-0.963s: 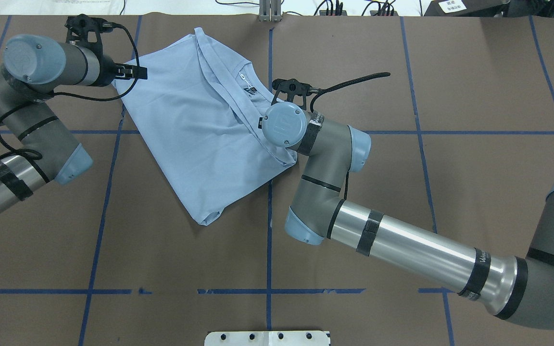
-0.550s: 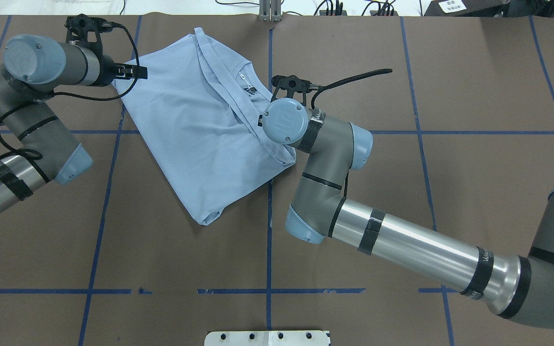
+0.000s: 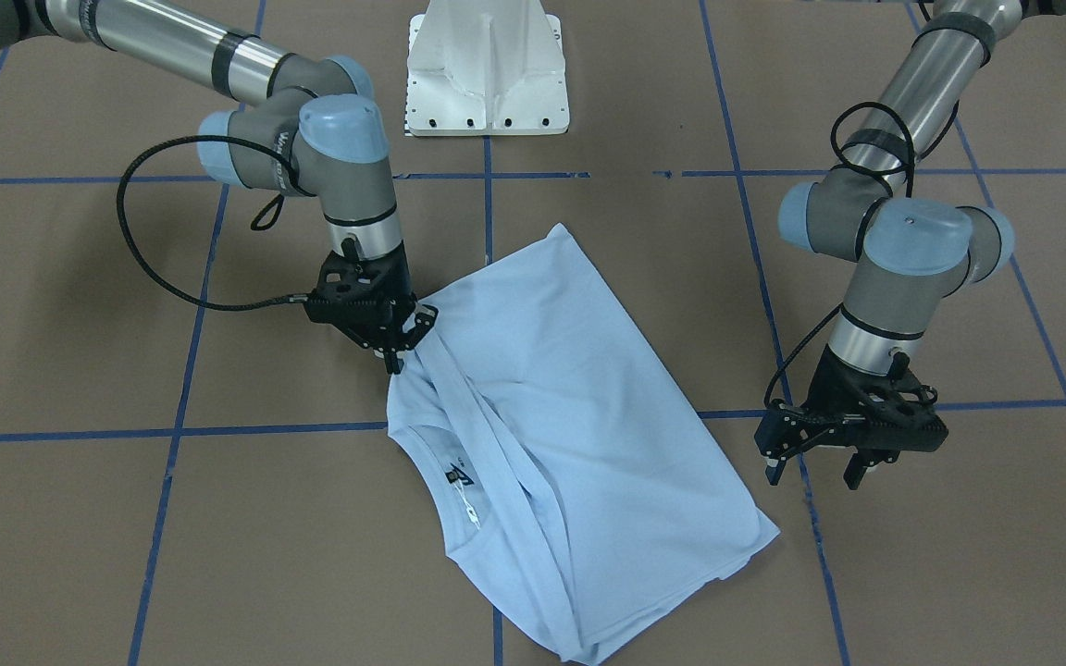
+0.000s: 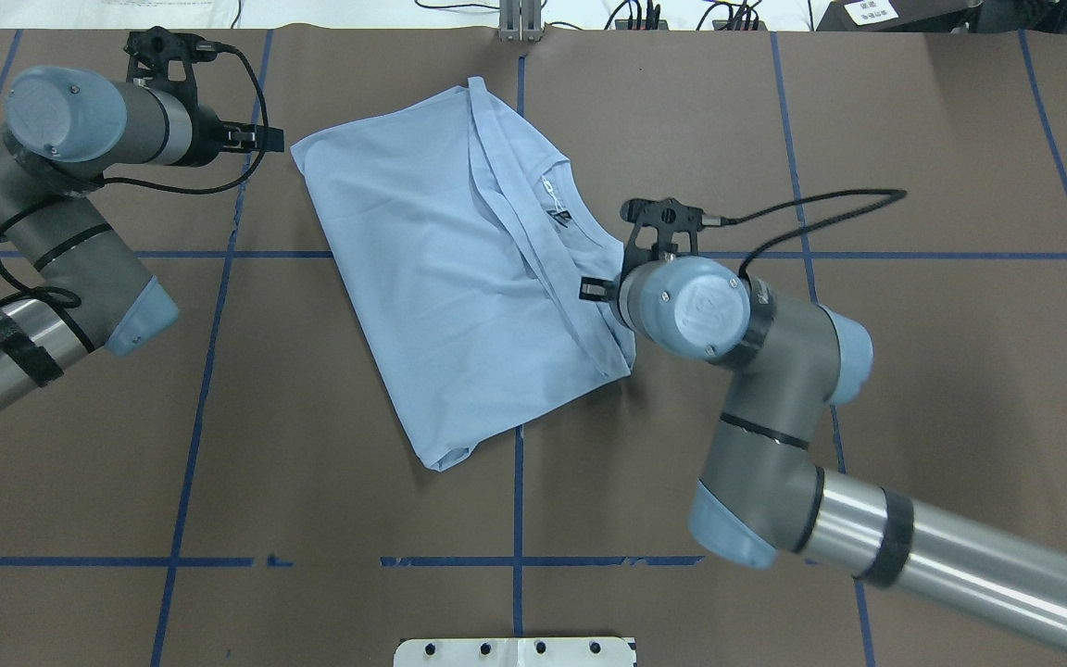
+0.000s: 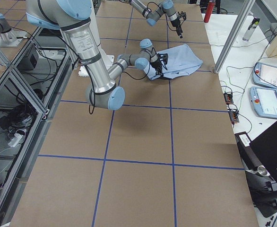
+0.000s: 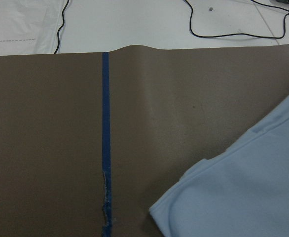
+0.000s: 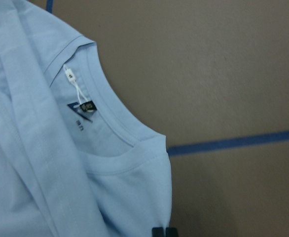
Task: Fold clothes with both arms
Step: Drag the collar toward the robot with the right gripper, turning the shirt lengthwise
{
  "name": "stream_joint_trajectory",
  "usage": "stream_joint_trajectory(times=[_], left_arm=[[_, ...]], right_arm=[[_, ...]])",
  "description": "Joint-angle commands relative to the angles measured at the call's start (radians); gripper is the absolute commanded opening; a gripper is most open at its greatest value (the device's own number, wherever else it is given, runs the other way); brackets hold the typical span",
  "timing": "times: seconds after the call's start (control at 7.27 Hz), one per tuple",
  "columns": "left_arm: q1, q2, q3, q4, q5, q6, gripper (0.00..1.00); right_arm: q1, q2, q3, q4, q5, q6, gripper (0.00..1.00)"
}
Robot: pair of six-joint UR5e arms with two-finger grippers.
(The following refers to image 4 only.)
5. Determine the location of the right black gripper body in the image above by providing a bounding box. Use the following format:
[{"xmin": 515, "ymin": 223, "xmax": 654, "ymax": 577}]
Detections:
[{"xmin": 606, "ymin": 277, "xmax": 631, "ymax": 321}]

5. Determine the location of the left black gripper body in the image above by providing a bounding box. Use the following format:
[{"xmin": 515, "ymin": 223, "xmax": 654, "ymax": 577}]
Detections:
[{"xmin": 189, "ymin": 104, "xmax": 242, "ymax": 168}]

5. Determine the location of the light blue t-shirt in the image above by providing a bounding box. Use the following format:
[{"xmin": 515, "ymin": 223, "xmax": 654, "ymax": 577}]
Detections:
[{"xmin": 291, "ymin": 77, "xmax": 636, "ymax": 472}]

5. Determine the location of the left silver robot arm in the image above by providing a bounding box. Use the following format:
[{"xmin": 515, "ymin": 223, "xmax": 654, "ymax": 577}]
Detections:
[{"xmin": 0, "ymin": 65, "xmax": 284, "ymax": 412}]

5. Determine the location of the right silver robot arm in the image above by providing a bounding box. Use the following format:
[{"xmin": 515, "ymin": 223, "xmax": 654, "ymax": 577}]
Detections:
[{"xmin": 580, "ymin": 255, "xmax": 1067, "ymax": 660}]

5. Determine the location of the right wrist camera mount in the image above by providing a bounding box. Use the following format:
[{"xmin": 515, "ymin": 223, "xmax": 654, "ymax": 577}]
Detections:
[{"xmin": 620, "ymin": 198, "xmax": 706, "ymax": 277}]

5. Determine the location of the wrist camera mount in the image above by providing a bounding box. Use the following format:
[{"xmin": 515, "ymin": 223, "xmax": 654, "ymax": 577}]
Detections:
[
  {"xmin": 123, "ymin": 26, "xmax": 219, "ymax": 108},
  {"xmin": 620, "ymin": 198, "xmax": 706, "ymax": 277}
]

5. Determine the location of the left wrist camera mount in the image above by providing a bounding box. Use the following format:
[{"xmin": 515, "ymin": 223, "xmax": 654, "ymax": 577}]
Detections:
[{"xmin": 123, "ymin": 26, "xmax": 219, "ymax": 108}]

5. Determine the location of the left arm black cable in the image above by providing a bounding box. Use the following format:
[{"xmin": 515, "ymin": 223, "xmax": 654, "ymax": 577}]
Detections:
[{"xmin": 0, "ymin": 44, "xmax": 269, "ymax": 307}]

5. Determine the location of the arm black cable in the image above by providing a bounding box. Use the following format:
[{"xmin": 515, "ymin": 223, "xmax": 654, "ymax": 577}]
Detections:
[
  {"xmin": 0, "ymin": 44, "xmax": 269, "ymax": 307},
  {"xmin": 700, "ymin": 189, "xmax": 908, "ymax": 279}
]

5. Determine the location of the aluminium frame post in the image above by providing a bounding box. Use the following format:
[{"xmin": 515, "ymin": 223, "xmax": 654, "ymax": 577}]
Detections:
[{"xmin": 496, "ymin": 0, "xmax": 545, "ymax": 43}]

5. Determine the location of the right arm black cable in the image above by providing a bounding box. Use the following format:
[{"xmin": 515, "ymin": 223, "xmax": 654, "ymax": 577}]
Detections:
[{"xmin": 700, "ymin": 189, "xmax": 908, "ymax": 279}]

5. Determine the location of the white camera mast pedestal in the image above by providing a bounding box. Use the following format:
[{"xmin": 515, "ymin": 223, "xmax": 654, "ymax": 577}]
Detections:
[{"xmin": 393, "ymin": 636, "xmax": 639, "ymax": 666}]

